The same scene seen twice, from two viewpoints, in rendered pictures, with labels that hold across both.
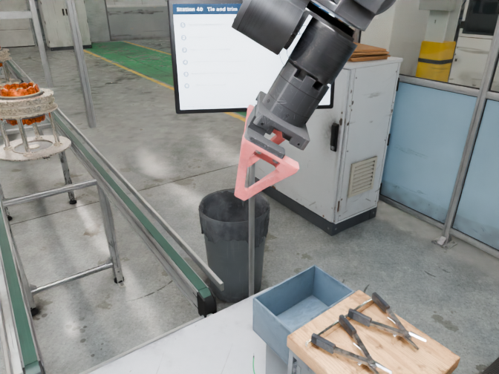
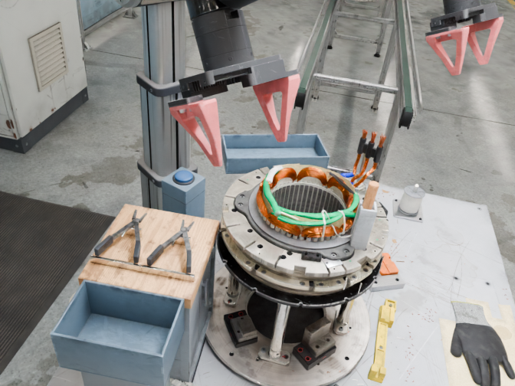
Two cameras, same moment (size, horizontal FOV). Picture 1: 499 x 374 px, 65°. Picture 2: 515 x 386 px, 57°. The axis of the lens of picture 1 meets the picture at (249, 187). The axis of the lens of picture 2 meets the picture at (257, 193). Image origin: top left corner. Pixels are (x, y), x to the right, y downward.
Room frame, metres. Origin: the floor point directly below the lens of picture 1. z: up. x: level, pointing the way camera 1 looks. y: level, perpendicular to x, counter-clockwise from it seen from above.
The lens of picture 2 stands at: (0.78, 0.33, 1.66)
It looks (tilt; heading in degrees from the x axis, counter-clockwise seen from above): 37 degrees down; 223
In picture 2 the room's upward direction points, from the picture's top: 7 degrees clockwise
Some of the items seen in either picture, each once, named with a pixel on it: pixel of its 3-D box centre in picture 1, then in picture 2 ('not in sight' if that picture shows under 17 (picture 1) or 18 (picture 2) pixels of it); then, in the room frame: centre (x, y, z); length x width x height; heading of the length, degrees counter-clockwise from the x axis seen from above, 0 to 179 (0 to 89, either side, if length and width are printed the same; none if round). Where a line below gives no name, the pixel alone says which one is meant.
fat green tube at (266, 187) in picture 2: not in sight; (273, 190); (0.26, -0.12, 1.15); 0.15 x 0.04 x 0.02; 41
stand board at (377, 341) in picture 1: (370, 351); (155, 251); (0.46, -0.20, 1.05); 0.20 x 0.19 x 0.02; 38
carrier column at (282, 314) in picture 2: not in sight; (280, 325); (0.30, -0.01, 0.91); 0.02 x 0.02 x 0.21
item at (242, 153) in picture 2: not in sight; (268, 191); (0.04, -0.32, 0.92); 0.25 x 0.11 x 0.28; 146
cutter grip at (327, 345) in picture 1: (323, 343); (188, 261); (0.44, -0.12, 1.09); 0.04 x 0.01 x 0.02; 53
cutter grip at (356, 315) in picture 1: (359, 317); (136, 251); (0.50, -0.19, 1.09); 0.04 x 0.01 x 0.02; 53
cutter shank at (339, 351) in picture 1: (353, 356); (186, 240); (0.42, -0.16, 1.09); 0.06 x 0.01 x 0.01; 62
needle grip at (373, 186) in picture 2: not in sight; (369, 197); (0.19, 0.04, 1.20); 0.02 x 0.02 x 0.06
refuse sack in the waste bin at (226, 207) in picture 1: (235, 231); not in sight; (1.84, 0.08, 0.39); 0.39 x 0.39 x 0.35
